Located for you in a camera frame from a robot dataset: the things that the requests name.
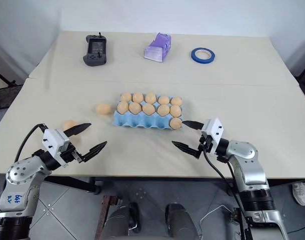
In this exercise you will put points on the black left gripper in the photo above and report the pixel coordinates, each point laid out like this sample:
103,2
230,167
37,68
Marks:
67,153

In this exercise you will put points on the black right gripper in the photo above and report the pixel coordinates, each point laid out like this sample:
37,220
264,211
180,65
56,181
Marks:
205,145

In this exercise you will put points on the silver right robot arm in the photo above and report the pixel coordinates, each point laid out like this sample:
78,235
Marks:
247,162

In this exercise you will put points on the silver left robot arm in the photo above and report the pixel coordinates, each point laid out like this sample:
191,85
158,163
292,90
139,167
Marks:
20,175

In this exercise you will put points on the blue egg tray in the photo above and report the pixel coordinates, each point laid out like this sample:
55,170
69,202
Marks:
132,121

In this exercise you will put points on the tan egg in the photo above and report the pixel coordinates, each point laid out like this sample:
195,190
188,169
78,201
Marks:
122,107
135,108
138,97
150,98
126,96
163,110
176,123
103,109
163,100
175,111
176,101
68,124
148,110

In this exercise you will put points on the black table leg bar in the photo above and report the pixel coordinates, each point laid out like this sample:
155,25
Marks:
75,185

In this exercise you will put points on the rusty metal bar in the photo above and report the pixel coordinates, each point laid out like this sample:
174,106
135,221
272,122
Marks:
105,215

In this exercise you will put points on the blue tape roll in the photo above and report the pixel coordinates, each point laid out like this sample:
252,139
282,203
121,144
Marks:
195,58

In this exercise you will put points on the dark rounded robot leg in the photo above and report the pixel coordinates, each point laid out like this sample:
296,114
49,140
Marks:
180,222
120,222

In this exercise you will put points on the dark grey remote controller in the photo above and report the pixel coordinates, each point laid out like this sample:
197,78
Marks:
95,51

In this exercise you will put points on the black mesh platform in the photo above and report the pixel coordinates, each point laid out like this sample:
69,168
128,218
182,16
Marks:
5,97

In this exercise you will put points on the black metal stand rod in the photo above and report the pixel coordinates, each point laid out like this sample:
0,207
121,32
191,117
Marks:
3,77

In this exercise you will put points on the white sneaker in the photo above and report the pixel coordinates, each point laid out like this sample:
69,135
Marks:
301,192

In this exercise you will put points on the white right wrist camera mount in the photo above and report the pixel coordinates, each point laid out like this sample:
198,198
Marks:
213,130

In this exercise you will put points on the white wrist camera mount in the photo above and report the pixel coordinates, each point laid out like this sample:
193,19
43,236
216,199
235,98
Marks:
55,140
213,130

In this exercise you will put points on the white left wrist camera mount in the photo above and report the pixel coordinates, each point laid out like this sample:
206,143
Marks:
55,140

